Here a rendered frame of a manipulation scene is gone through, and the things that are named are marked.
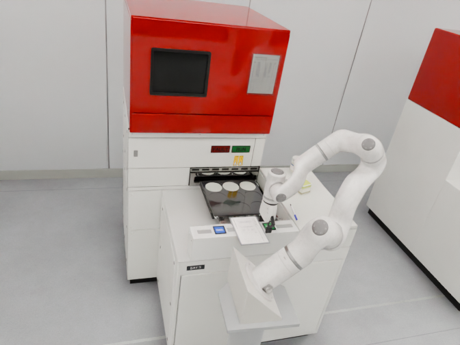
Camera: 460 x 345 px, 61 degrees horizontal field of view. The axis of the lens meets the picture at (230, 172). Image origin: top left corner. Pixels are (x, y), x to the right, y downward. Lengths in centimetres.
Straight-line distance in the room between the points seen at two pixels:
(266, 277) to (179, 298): 58
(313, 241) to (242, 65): 100
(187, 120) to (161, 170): 36
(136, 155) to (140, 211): 40
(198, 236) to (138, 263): 98
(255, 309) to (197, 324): 69
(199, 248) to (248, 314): 41
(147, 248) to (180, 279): 69
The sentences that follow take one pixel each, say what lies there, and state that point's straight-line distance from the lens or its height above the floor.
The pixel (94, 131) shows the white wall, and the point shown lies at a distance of 383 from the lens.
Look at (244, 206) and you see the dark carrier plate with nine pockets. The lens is 220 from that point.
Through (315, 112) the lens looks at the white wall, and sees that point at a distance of 429.
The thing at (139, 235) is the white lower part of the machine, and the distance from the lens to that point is 259.
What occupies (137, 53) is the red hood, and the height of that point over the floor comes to 165.
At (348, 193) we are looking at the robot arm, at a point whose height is 134.
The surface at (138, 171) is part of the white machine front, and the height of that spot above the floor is 95.
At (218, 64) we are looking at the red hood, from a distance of 207.
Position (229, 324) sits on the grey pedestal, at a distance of 170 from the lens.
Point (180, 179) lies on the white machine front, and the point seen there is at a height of 89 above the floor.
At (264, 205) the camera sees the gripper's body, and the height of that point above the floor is 110.
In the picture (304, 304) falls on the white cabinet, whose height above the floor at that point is 38.
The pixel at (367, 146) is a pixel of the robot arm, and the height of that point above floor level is 153.
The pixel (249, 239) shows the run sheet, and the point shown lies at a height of 96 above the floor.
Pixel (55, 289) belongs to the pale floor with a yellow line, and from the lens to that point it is 298.
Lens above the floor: 215
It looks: 30 degrees down
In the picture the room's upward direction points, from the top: 9 degrees clockwise
